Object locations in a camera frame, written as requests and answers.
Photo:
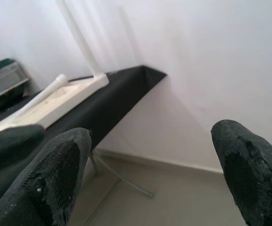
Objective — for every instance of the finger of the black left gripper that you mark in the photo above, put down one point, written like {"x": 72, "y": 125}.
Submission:
{"x": 6, "y": 150}

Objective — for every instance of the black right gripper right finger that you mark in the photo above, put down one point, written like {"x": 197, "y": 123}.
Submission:
{"x": 256, "y": 176}

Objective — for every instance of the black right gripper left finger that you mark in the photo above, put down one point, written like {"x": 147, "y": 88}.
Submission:
{"x": 43, "y": 188}

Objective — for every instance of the white plastic table leg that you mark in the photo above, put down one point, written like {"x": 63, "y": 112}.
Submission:
{"x": 39, "y": 96}
{"x": 79, "y": 35}

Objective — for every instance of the clear plastic storage container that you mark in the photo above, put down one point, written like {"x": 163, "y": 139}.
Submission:
{"x": 3, "y": 77}

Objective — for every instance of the white plastic table top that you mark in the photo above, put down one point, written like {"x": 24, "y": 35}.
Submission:
{"x": 67, "y": 99}

